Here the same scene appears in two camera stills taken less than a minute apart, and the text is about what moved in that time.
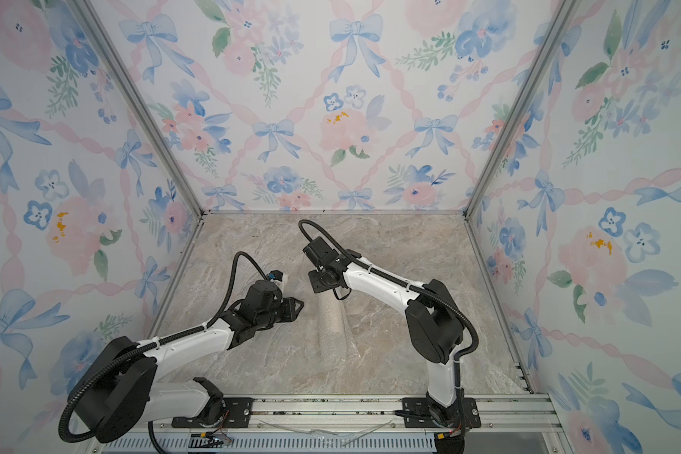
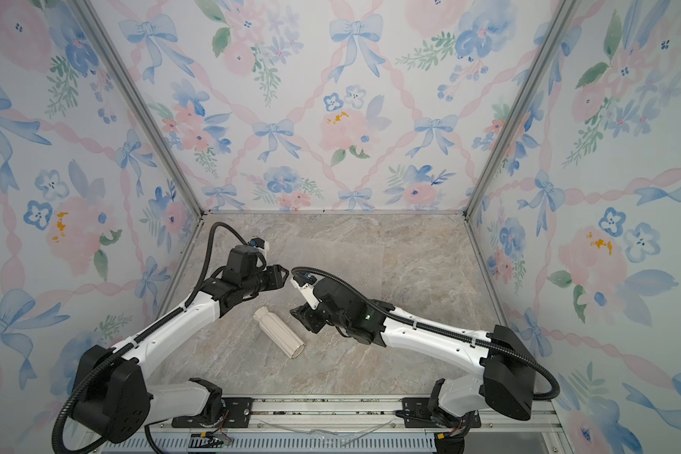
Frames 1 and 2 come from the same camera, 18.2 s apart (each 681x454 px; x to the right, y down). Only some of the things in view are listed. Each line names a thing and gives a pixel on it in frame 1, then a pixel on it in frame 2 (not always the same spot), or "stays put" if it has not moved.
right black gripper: x=316 y=284 → x=305 y=315
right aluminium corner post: x=565 y=12 stays put
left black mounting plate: x=237 y=414 stays put
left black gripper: x=289 y=304 → x=277 y=280
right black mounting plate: x=416 y=415 stays put
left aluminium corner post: x=138 y=99 stays put
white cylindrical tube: x=332 y=328 → x=288 y=341
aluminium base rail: x=510 y=413 stays put
